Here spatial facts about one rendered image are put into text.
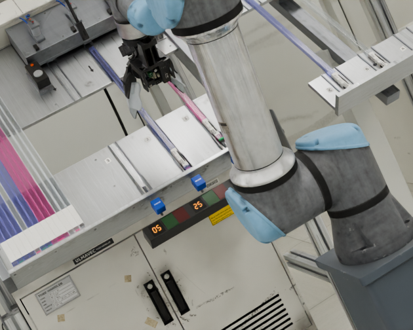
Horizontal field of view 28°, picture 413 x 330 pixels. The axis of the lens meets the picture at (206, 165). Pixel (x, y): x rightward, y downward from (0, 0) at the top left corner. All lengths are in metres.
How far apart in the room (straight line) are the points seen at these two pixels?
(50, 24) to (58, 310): 0.76
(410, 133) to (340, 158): 1.62
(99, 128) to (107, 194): 1.94
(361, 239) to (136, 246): 0.91
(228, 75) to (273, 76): 2.87
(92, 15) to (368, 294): 1.16
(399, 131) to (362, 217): 1.64
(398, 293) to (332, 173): 0.24
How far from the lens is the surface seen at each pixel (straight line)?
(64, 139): 3.83
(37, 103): 2.15
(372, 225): 1.44
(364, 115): 2.17
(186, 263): 2.27
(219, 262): 2.30
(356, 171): 1.42
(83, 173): 1.98
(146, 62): 1.74
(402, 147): 3.10
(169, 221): 1.87
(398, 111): 3.00
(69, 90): 2.16
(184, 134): 2.00
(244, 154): 1.33
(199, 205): 1.89
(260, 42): 4.12
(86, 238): 1.88
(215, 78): 1.27
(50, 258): 1.87
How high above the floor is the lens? 1.09
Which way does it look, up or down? 11 degrees down
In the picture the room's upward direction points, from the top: 26 degrees counter-clockwise
